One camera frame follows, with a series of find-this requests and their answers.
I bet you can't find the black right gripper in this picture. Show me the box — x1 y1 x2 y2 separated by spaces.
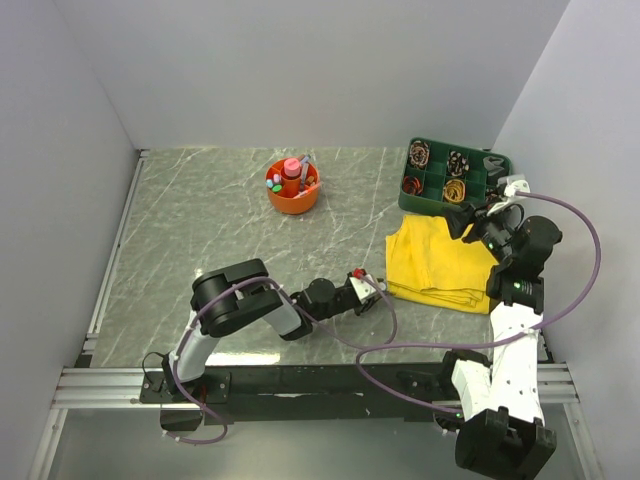
440 197 516 266

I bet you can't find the pink tube of crayons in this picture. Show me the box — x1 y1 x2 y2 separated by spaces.
281 158 301 198

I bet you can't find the white pen lilac cap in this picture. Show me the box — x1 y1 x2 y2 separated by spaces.
299 155 310 193

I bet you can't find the orange pen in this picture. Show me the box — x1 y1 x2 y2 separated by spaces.
293 182 321 199

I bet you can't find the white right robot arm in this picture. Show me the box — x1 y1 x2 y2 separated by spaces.
438 204 562 479

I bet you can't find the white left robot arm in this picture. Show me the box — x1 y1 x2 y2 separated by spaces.
162 259 387 402

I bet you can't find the yellow rolled tie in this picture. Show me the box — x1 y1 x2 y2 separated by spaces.
443 178 466 204

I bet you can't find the grey rolled item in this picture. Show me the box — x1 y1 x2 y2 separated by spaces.
483 156 507 179

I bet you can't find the yellow folded cloth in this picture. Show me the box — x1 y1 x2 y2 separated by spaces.
385 215 497 314

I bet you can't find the black floral rolled tie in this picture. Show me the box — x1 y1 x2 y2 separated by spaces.
447 150 470 178

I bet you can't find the green compartment tray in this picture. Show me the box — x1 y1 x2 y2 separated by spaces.
398 137 512 216

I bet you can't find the orange round desk organizer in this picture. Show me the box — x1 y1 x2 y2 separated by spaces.
265 155 321 215

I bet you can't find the orange navy rolled tie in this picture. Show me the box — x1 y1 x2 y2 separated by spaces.
402 176 423 196

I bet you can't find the brown patterned rolled tie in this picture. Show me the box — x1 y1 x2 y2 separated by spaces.
408 140 430 170

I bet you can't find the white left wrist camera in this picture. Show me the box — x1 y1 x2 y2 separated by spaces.
349 268 387 304

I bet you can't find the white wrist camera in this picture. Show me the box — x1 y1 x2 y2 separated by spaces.
349 268 387 304
487 174 531 216

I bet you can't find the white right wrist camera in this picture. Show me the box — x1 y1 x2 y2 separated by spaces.
487 174 531 216

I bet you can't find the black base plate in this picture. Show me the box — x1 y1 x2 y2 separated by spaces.
138 362 497 426

